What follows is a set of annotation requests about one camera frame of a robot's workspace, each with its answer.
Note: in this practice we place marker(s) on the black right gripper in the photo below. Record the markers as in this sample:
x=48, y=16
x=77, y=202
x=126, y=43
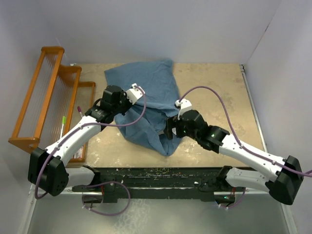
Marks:
x=172, y=122

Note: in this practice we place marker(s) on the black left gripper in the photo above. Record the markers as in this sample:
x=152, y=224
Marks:
x=123, y=95

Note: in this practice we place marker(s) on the blue pillowcase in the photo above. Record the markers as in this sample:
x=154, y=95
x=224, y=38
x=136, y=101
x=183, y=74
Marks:
x=141, y=124

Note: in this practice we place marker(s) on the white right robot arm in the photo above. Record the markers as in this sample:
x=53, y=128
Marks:
x=279, y=177

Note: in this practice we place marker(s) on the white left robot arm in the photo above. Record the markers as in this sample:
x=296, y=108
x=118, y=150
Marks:
x=48, y=167

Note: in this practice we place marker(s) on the magenta capped marker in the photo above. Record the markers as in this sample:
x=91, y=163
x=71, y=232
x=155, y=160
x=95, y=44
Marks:
x=80, y=112

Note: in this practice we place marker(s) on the green capped marker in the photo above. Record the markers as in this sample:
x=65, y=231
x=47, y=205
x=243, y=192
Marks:
x=63, y=122

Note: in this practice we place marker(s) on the orange wooden tiered rack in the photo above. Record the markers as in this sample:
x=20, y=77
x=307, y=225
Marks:
x=55, y=91

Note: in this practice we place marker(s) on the red white small box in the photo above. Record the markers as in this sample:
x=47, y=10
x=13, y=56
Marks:
x=79, y=156

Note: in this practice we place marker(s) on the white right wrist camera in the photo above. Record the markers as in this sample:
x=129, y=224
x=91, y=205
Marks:
x=183, y=105

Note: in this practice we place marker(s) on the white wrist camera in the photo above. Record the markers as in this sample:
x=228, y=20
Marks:
x=183, y=105
x=134, y=93

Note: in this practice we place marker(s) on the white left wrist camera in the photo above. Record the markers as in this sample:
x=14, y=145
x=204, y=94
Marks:
x=134, y=93

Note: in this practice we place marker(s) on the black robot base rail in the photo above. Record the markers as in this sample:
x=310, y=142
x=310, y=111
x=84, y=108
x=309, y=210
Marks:
x=202, y=183

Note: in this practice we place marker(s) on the aluminium frame rail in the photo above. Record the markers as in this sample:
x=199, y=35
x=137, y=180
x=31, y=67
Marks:
x=243, y=72

